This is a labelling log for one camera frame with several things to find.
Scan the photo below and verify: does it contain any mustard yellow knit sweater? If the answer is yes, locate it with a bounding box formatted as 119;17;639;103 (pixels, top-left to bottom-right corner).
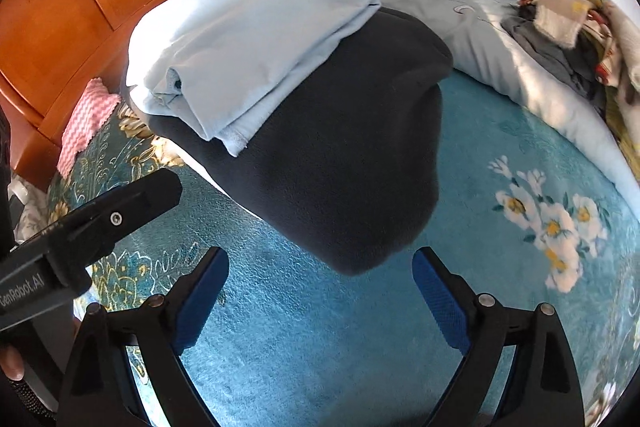
605;100;640;182

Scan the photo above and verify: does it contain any beige fuzzy sweater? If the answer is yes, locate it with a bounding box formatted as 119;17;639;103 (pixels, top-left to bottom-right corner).
533;0;639;105

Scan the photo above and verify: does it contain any pink zigzag cloth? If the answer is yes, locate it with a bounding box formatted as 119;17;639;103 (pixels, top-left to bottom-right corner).
56;77;120;179

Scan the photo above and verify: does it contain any dark grey fleece garment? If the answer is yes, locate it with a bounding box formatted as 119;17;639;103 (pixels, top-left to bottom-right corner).
143;8;452;275

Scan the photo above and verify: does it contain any light blue printed t-shirt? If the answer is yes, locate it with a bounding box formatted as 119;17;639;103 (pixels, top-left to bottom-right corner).
126;0;381;157

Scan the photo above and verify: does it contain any grey dark clothes pile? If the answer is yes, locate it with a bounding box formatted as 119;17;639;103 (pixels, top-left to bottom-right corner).
501;0;607;116

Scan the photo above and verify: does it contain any teal floral bed blanket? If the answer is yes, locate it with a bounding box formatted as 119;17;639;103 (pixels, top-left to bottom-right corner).
48;74;639;426

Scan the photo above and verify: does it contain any person's left hand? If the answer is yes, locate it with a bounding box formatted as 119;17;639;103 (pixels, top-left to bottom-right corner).
0;346;25;381

